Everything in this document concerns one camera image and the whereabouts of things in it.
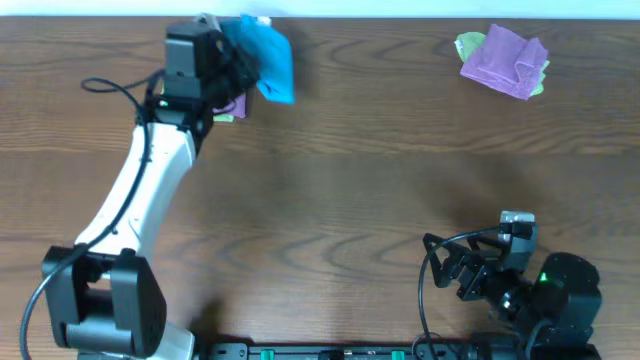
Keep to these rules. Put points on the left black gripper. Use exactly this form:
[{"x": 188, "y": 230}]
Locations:
[{"x": 234, "y": 70}]

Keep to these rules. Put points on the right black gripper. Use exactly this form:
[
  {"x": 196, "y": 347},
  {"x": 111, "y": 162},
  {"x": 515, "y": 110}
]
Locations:
[{"x": 479, "y": 272}]

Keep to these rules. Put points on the blue cloth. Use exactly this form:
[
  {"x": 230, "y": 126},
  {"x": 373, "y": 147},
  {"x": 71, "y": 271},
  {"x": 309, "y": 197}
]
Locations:
[{"x": 272, "y": 52}]

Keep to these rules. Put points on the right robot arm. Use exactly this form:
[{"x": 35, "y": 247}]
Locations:
[{"x": 550, "y": 317}]

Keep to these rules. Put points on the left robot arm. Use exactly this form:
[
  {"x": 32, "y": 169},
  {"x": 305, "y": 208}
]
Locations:
[{"x": 103, "y": 299}]

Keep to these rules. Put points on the folded purple cloth left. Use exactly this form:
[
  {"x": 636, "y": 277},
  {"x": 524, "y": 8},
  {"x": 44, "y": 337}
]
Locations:
[{"x": 235, "y": 109}]

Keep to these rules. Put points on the folded green cloth left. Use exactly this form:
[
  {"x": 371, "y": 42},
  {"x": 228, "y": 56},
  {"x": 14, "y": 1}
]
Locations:
[{"x": 224, "y": 118}]

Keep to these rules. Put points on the purple cloth right pile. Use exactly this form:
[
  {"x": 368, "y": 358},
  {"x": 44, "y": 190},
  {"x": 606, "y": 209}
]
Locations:
[{"x": 508, "y": 63}]

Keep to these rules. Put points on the green cloth right pile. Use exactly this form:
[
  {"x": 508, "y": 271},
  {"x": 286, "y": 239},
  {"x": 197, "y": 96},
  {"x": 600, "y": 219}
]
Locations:
[{"x": 467, "y": 43}]

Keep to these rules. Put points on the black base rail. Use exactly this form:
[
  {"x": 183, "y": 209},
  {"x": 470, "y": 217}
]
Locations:
[{"x": 340, "y": 351}]

